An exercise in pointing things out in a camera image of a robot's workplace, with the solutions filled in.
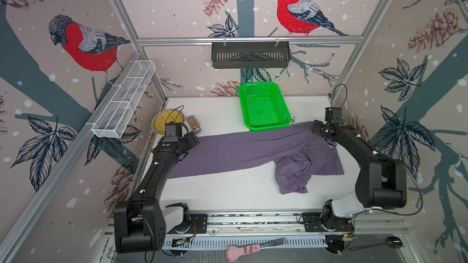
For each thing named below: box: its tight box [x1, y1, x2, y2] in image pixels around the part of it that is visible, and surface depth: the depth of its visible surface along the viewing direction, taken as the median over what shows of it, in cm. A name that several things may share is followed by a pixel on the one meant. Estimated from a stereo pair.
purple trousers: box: [166, 122, 345, 195], surface depth 92 cm
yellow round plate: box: [151, 108, 185, 135], surface depth 112 cm
